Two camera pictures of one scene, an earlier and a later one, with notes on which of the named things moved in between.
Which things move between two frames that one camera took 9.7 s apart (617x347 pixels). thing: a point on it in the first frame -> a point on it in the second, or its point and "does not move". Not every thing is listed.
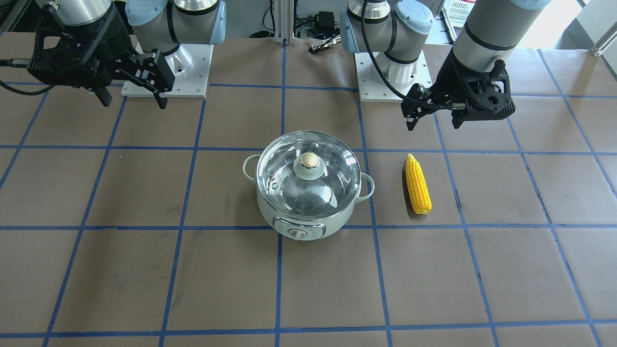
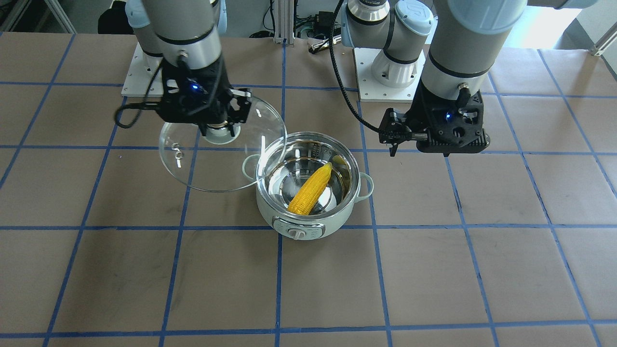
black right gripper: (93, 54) -> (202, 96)
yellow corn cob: (418, 188) -> (307, 193)
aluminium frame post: (284, 22) does not move
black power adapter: (325, 23) does not move
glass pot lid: (308, 175) -> (194, 162)
